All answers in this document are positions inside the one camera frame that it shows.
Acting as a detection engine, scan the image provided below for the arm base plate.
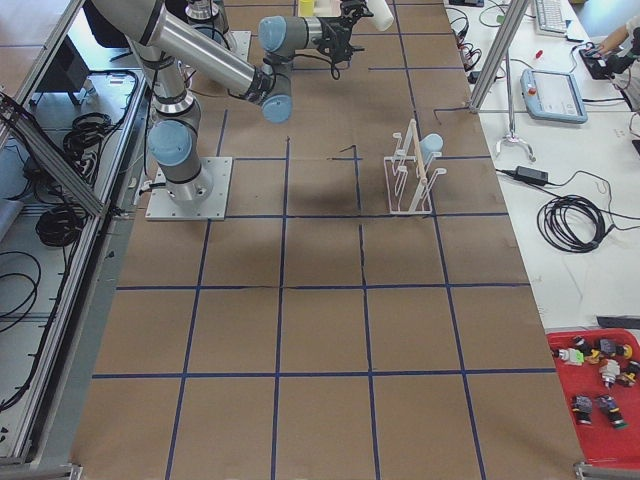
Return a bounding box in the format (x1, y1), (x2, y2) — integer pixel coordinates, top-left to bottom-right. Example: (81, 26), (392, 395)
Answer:
(146, 157), (233, 221)

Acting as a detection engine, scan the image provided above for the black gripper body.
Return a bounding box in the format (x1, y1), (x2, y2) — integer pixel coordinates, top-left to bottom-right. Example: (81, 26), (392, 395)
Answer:
(314, 12), (365, 63)

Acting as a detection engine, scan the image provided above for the cream plastic tray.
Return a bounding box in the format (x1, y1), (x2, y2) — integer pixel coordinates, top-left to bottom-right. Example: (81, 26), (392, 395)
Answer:
(314, 0), (341, 17)

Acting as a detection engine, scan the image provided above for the aluminium frame post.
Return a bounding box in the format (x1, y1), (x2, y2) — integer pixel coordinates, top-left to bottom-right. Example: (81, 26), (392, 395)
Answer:
(469, 0), (529, 113)

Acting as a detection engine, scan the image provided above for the black power adapter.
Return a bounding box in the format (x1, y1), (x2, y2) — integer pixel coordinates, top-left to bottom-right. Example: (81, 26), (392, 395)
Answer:
(514, 166), (549, 186)

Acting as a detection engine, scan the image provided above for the light blue plastic cup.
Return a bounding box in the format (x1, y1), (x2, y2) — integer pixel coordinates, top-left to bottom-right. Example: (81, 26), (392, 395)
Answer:
(419, 133), (444, 160)

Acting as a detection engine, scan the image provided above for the red parts bin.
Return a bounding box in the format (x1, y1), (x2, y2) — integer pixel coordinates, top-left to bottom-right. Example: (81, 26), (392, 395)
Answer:
(547, 328), (639, 470)

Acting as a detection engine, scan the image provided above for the white plastic cup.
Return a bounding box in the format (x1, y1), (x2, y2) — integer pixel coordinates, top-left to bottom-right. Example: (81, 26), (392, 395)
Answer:
(366, 0), (394, 32)

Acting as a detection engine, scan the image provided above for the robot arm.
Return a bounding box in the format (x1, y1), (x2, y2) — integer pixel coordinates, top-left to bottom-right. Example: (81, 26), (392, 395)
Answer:
(94, 1), (373, 204)

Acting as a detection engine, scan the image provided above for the coiled black cable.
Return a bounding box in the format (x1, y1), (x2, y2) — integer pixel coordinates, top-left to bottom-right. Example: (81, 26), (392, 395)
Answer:
(537, 194), (614, 251)

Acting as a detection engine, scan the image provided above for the yellow plastic cup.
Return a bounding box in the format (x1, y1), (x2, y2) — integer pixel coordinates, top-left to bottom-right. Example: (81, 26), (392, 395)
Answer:
(297, 0), (315, 17)

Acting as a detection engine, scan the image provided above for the right teach pendant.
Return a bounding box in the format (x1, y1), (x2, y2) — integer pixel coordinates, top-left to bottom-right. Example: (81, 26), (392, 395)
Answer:
(520, 68), (588, 124)

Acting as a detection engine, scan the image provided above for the white wire cup rack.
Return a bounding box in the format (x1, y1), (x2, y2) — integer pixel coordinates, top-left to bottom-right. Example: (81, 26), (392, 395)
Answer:
(383, 119), (447, 216)

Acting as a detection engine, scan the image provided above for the white keyboard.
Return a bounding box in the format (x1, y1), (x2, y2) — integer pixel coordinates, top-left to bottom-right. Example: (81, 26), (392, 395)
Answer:
(531, 0), (567, 37)

